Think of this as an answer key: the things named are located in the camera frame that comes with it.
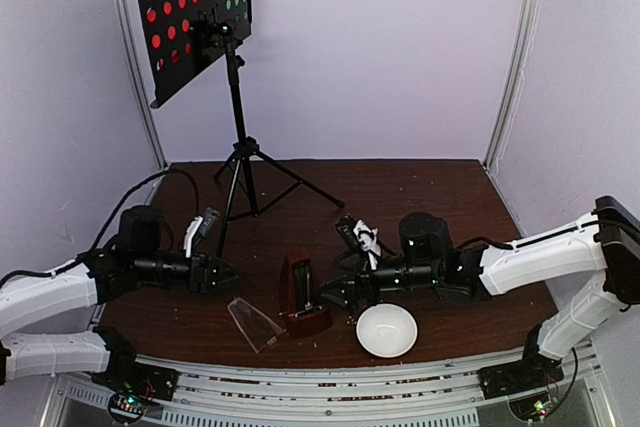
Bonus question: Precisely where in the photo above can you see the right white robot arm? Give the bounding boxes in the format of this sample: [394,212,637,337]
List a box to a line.
[318,196,639,389]

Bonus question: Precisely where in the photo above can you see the white ceramic bowl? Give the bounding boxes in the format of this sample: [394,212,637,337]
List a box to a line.
[355,303,418,358]

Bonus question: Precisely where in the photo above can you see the clear plastic metronome cover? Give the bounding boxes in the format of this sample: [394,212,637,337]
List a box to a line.
[227,297,284,354]

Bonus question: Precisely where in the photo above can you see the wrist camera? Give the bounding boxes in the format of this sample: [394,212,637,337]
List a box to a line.
[183,207,220,258]
[335,215,382,271]

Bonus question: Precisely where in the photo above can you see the red wooden metronome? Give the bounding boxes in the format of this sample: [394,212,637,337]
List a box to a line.
[278,250,333,339]

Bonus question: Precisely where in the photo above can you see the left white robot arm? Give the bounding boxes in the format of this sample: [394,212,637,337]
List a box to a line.
[1,205,242,391]

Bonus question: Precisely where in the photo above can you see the right aluminium frame post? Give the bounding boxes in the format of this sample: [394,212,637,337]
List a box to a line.
[483,0,540,173]

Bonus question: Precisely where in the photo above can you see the black perforated music stand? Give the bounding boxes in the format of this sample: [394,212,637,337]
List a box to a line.
[137,0,345,253]

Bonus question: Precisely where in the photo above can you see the aluminium frame post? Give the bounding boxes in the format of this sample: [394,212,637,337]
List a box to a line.
[483,0,540,173]
[114,0,167,169]

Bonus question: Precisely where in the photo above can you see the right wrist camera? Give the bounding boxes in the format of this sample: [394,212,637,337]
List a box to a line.
[335,215,382,271]

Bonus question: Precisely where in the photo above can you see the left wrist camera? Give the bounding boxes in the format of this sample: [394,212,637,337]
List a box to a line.
[183,207,220,258]

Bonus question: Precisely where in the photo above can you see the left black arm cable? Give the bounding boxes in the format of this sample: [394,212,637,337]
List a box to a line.
[92,169,201,258]

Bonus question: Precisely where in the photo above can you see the left aluminium frame post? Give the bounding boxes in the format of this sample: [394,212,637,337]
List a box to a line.
[114,0,167,169]

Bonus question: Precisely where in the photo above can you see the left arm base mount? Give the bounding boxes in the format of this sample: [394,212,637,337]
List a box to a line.
[91,327,179,426]

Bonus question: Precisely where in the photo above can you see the aluminium front rail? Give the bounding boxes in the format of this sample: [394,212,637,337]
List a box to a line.
[49,341,616,427]

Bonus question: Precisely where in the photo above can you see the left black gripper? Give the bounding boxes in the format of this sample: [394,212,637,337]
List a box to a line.
[133,247,245,295]

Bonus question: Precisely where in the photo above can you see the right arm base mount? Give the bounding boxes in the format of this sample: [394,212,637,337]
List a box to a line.
[478,361,565,423]

